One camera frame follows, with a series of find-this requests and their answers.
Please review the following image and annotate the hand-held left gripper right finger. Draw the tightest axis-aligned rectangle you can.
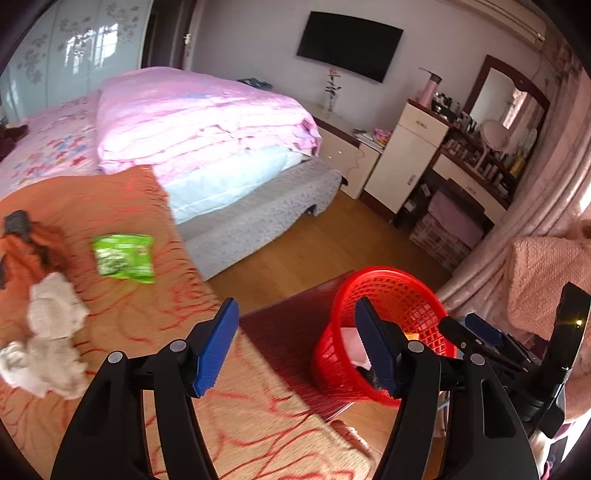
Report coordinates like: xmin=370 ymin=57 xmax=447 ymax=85
xmin=355 ymin=296 xmax=541 ymax=480

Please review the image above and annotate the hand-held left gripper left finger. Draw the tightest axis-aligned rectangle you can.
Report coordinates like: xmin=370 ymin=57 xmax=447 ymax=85
xmin=50 ymin=298 xmax=241 ymax=480

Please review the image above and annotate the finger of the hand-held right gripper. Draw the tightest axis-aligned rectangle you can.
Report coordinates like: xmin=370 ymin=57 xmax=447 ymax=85
xmin=438 ymin=316 xmax=498 ymax=364
xmin=464 ymin=312 xmax=505 ymax=346

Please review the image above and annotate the red plastic mesh basket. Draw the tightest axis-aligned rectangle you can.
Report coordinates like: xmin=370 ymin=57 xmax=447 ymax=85
xmin=313 ymin=266 xmax=458 ymax=407

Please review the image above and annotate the white paper in basket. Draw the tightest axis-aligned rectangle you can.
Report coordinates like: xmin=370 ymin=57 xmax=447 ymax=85
xmin=341 ymin=327 xmax=373 ymax=368

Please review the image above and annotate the pink towel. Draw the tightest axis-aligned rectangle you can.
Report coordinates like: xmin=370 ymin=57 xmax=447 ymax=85
xmin=505 ymin=222 xmax=591 ymax=339

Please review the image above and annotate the orange rose printed blanket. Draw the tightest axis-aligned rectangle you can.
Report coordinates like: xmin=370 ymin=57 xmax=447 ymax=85
xmin=0 ymin=165 xmax=378 ymax=480

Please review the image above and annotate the stool with purple cushion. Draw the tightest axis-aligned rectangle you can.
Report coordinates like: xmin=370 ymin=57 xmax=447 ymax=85
xmin=409 ymin=189 xmax=486 ymax=274

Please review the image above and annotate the green snack packet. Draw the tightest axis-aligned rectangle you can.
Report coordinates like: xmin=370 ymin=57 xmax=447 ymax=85
xmin=91 ymin=233 xmax=157 ymax=284

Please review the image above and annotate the bed with floral sheet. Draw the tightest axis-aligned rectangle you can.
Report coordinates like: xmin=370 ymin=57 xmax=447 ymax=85
xmin=0 ymin=67 xmax=343 ymax=280

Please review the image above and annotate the dressing table with mirror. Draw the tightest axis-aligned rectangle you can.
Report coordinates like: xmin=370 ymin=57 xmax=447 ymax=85
xmin=436 ymin=41 xmax=591 ymax=324

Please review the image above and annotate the row of cosmetic bottles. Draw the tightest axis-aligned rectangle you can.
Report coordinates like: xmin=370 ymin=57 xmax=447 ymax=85
xmin=431 ymin=92 xmax=527 ymax=192

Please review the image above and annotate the tall white cabinet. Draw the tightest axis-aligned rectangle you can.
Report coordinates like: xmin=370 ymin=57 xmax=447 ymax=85
xmin=364 ymin=99 xmax=450 ymax=214

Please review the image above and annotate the round vanity mirror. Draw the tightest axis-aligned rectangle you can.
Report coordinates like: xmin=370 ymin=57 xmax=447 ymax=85
xmin=471 ymin=120 xmax=510 ymax=169

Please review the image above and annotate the white bedside cabinet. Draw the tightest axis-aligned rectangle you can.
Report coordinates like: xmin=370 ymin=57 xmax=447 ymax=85
xmin=307 ymin=104 xmax=382 ymax=199

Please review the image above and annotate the orange and black garment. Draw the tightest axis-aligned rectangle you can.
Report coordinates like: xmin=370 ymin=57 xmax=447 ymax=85
xmin=0 ymin=222 xmax=71 ymax=289

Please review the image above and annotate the folded pink quilt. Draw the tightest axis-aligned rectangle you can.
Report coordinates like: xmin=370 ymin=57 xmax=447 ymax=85
xmin=97 ymin=67 xmax=323 ymax=176

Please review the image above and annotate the dark grey wrapper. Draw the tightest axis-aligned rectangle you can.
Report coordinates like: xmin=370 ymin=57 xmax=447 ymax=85
xmin=2 ymin=210 xmax=33 ymax=236

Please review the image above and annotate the wooden framed dresser mirror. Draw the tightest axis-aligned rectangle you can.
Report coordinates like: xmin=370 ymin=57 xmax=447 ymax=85
xmin=463 ymin=54 xmax=551 ymax=149

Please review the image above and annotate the pink thermos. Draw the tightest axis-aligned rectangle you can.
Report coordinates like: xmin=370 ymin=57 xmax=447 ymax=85
xmin=418 ymin=67 xmax=442 ymax=106

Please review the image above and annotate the flower in glass vase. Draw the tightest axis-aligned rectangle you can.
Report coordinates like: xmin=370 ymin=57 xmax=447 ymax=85
xmin=324 ymin=68 xmax=343 ymax=114

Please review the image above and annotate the brown cloth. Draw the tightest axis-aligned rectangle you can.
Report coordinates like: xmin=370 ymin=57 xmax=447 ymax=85
xmin=0 ymin=124 xmax=29 ymax=158

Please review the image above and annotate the dark room door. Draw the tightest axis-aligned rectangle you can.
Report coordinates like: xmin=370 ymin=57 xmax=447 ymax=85
xmin=141 ymin=0 xmax=195 ymax=71

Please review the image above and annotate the glass door wardrobe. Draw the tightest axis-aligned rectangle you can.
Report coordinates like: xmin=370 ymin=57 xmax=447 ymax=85
xmin=0 ymin=0 xmax=156 ymax=126

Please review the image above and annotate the wall mounted television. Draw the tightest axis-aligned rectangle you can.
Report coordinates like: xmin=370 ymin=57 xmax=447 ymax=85
xmin=296 ymin=11 xmax=404 ymax=84

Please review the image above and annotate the wall air conditioner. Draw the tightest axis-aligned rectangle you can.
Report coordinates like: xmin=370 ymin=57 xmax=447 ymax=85
xmin=462 ymin=0 xmax=548 ymax=45

